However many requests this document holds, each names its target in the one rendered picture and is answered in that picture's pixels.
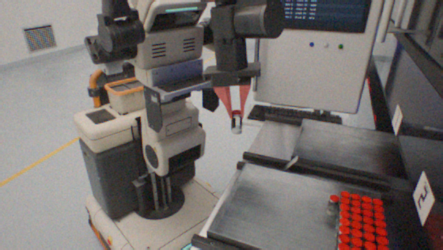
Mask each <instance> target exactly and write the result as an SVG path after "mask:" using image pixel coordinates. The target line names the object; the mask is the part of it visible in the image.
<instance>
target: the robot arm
mask: <svg viewBox="0 0 443 250"><path fill-rule="evenodd" d="M219 1H223V0H200V2H201V4H203V3H209V2H218V4H217V6H216V7H211V9H210V15H211V22H212V29H213V36H214V49H215V55H216V66H208V67H207V68H206V69H205V71H204V72H203V80H204V81H206V80H207V79H210V84H211V87H214V91H215V93H216V94H217V96H218V98H219V99H220V101H221V102H222V103H223V105H224V106H225V108H226V111H227V112H228V115H229V118H230V119H232V118H233V116H232V102H231V94H230V86H235V85H239V86H240V111H241V117H242V119H243V118H244V110H245V104H246V101H247V99H248V95H249V90H250V88H251V83H252V78H254V77H258V78H260V77H261V73H260V71H261V65H260V62H248V61H247V52H246V40H245V39H276V38H278V37H279V36H280V35H281V34H282V32H283V30H284V27H285V23H286V12H285V10H284V7H283V4H282V3H281V0H229V1H223V2H219ZM101 12H102V13H100V14H97V20H98V22H99V25H98V30H97V35H96V36H87V37H85V39H84V44H85V46H86V48H87V50H88V52H89V55H90V57H91V59H92V61H93V64H94V65H98V64H104V63H112V62H116V61H121V60H125V59H129V58H130V57H131V56H127V54H126V52H125V50H124V48H126V47H129V48H130V49H131V50H132V51H133V50H136V49H138V48H137V45H138V44H142V43H143V42H144V40H145V38H146V34H145V30H144V27H143V25H142V22H141V21H140V16H139V12H138V10H137V9H135V8H131V7H130V6H129V3H128V1H127V0H102V3H101ZM123 17H124V18H123ZM119 18H120V19H119ZM115 19H117V20H115ZM239 78H240V80H239Z"/></svg>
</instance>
